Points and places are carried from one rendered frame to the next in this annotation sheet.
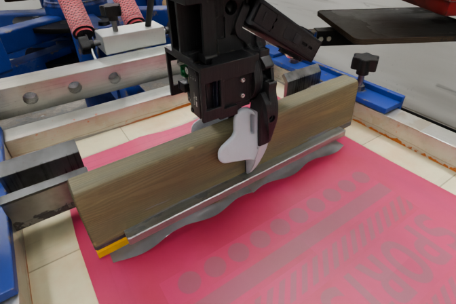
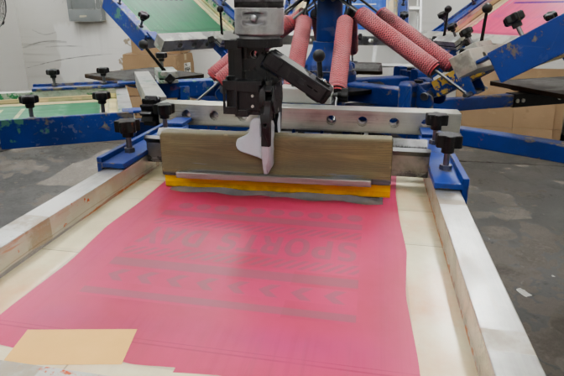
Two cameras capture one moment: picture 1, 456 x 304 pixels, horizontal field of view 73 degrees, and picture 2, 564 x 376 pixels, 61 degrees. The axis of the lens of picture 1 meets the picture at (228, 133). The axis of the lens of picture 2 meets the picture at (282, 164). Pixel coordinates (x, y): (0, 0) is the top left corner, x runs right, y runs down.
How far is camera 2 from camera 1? 0.60 m
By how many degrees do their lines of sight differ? 42
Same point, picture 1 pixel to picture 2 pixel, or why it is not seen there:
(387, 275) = (274, 244)
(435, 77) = not seen: outside the picture
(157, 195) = (201, 156)
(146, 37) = not seen: hidden behind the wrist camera
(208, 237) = (217, 199)
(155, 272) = (179, 198)
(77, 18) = not seen: hidden behind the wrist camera
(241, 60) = (248, 82)
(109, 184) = (176, 135)
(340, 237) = (280, 227)
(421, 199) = (373, 241)
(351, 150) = (381, 208)
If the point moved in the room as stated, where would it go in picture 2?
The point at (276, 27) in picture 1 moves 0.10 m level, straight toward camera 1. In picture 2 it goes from (282, 70) to (224, 75)
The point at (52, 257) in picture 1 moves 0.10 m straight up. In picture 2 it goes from (152, 179) to (147, 125)
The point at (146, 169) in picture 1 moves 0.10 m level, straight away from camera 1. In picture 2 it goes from (197, 135) to (228, 122)
